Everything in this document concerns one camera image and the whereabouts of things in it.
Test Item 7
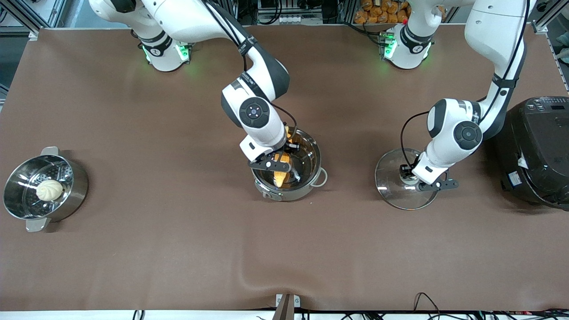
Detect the glass pot lid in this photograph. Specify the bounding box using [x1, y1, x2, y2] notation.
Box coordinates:
[375, 148, 441, 210]

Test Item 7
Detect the yellow corn cob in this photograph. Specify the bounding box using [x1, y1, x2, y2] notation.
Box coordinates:
[272, 127, 295, 188]

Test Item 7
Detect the steel steamer pot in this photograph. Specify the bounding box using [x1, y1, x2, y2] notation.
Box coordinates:
[3, 147, 89, 232]

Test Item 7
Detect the black rice cooker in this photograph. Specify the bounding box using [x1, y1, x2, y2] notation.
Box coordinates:
[489, 96, 569, 210]

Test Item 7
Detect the brown table mat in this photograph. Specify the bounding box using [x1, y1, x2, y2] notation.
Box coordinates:
[0, 27, 569, 312]

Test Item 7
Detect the metal table clamp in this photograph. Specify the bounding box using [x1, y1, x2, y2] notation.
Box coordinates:
[272, 293, 301, 320]

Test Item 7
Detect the bag of orange buns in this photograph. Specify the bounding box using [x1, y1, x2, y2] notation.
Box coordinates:
[354, 0, 410, 24]

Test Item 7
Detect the white steamed bun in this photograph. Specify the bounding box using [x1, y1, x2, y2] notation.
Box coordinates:
[36, 180, 64, 202]

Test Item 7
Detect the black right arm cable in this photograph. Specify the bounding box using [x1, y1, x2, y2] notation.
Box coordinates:
[202, 0, 299, 142]

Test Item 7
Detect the steel pot with handles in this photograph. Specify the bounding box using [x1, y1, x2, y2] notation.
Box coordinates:
[251, 128, 329, 202]

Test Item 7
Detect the black looped floor cable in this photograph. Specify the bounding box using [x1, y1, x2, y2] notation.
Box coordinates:
[413, 292, 441, 315]

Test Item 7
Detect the aluminium frame profile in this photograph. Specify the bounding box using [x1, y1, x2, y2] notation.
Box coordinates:
[531, 0, 569, 34]

